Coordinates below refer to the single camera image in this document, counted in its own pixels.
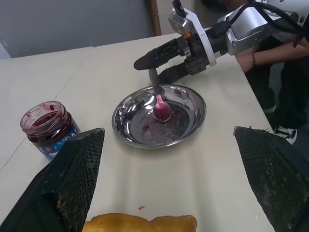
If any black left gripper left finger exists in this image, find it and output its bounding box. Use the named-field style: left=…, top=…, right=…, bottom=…
left=0, top=127, right=106, bottom=232

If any round stainless steel dish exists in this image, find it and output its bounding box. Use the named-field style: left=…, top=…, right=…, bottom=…
left=112, top=84, right=208, bottom=149

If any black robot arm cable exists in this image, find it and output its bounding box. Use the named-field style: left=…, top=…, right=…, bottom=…
left=215, top=0, right=309, bottom=48

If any grey-handled spoon with jam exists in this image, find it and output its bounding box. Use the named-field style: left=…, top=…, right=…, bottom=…
left=148, top=68, right=172, bottom=122

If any bystander bare hand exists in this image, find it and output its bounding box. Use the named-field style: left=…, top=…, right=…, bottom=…
left=236, top=51, right=254, bottom=73

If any black and white shoe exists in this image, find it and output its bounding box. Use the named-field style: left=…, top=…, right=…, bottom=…
left=262, top=103, right=276, bottom=114
left=273, top=125, right=299, bottom=146

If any open glass jam jar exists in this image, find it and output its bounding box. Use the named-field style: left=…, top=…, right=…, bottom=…
left=20, top=101, right=81, bottom=162

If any person in dark clothes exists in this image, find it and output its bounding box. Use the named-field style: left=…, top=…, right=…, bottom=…
left=243, top=33, right=309, bottom=136

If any toasted bread slice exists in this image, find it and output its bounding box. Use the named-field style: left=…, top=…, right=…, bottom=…
left=82, top=213, right=198, bottom=232

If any wooden frame post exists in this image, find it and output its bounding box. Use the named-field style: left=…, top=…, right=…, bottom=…
left=149, top=0, right=162, bottom=37

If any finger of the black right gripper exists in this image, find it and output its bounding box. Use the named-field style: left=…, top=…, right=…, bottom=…
left=133, top=38, right=188, bottom=72
left=156, top=62, right=191, bottom=83

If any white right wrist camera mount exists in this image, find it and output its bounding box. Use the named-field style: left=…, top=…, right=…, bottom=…
left=167, top=5, right=217, bottom=67

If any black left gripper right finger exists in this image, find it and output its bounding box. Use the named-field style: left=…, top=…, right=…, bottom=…
left=233, top=126, right=309, bottom=232

